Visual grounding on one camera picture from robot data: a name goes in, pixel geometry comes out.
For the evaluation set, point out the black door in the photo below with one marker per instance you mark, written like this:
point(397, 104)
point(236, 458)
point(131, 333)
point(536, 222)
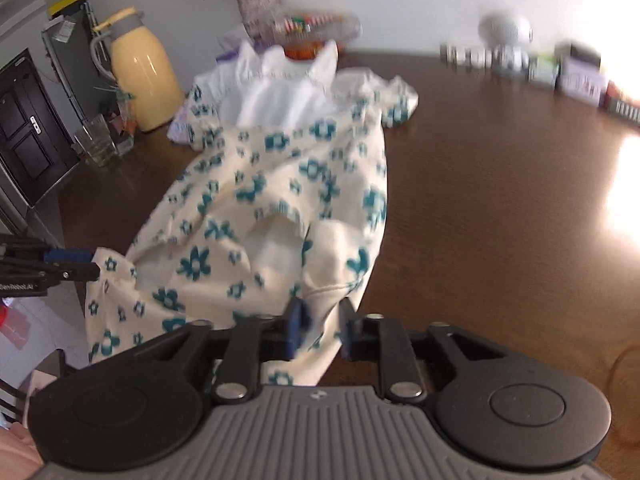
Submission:
point(25, 130)

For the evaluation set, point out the clear plastic snack bag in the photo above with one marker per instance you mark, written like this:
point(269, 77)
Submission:
point(320, 27)

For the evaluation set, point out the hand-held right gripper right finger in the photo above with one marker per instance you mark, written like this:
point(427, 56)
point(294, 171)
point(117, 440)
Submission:
point(350, 335)

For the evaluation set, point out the clear drinking glass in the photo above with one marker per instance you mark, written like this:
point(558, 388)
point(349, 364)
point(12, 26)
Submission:
point(96, 142)

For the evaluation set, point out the small white desk ornament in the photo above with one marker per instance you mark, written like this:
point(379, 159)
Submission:
point(465, 56)

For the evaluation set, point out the small black box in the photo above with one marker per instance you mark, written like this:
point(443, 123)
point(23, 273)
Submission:
point(585, 54)

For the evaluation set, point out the red box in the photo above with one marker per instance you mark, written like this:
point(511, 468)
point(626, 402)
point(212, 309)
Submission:
point(622, 102)

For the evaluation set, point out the yellow thermos jug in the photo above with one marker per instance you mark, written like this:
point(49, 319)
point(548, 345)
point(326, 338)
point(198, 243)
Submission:
point(142, 77)

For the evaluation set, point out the green box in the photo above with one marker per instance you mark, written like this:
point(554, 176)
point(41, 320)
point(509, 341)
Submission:
point(544, 71)

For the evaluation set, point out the grey tin box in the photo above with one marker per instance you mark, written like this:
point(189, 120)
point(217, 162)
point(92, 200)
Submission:
point(582, 84)

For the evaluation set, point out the grey refrigerator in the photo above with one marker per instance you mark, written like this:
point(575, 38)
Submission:
point(70, 60)

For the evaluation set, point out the white robot-shaped speaker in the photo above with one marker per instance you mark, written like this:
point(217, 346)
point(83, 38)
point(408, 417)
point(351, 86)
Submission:
point(505, 30)

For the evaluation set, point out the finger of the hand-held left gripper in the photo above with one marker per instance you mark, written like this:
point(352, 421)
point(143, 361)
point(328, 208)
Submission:
point(67, 256)
point(75, 273)

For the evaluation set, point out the patterned flower vase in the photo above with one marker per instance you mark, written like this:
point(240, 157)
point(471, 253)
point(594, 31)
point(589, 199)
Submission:
point(257, 10)

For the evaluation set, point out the person's pink clothing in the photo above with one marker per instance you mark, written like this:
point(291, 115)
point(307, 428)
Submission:
point(15, 452)

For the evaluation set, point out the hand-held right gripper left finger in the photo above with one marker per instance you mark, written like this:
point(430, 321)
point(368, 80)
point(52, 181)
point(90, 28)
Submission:
point(296, 327)

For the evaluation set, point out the cream teal-flower garment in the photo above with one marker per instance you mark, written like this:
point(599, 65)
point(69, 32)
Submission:
point(260, 200)

